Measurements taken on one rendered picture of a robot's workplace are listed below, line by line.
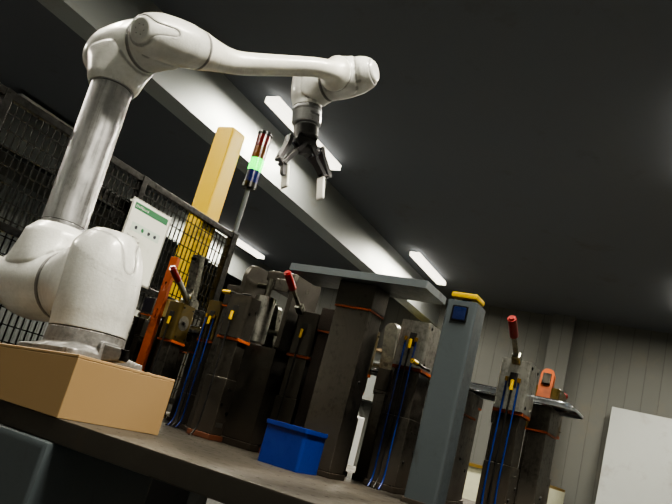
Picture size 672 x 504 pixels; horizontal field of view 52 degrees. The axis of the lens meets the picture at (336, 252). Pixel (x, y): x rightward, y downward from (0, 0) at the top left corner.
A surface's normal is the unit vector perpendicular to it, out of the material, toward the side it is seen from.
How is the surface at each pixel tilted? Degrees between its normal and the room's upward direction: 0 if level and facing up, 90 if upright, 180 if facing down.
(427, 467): 90
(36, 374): 90
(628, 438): 78
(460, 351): 90
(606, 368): 90
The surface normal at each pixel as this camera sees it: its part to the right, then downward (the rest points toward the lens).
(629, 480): -0.35, -0.52
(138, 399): 0.88, 0.11
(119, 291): 0.71, -0.10
